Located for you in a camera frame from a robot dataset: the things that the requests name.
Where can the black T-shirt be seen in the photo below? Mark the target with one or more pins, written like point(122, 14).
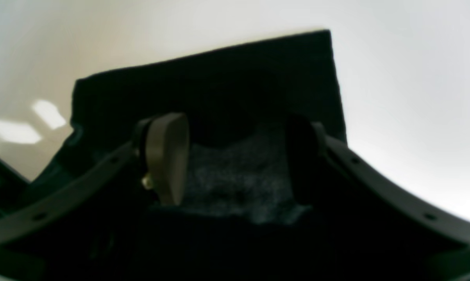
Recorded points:
point(238, 219)

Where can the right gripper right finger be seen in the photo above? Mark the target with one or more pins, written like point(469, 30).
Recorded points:
point(327, 175)

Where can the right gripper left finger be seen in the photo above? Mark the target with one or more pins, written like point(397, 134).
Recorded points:
point(161, 148)

